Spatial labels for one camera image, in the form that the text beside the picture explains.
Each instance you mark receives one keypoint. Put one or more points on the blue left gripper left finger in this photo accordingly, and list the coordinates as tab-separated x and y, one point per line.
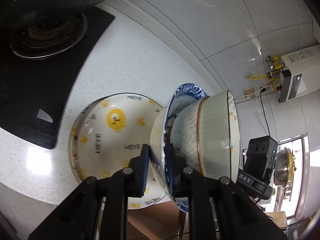
140	166

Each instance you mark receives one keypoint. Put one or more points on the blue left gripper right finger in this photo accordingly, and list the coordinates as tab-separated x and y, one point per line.
174	165

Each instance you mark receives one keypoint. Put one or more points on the yellow bear plate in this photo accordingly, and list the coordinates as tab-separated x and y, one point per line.
109	132

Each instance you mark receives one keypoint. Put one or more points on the blue white porcelain bowl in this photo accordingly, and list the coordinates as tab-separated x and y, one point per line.
162	169

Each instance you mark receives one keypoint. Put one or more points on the pale green ribbed bowl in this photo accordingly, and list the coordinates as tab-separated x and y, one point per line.
219	137

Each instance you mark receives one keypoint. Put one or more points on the white orange flower bowl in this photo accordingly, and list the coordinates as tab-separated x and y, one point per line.
185	136

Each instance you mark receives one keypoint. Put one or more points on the steel pot yellow rim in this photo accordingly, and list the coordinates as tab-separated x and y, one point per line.
284	168

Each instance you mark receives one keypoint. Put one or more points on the white gas water heater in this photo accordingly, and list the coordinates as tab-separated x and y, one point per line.
300	74

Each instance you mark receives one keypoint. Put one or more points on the black gas stove top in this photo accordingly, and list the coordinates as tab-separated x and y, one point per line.
40	62

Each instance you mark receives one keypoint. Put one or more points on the beige wall socket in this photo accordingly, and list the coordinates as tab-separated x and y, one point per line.
249	92

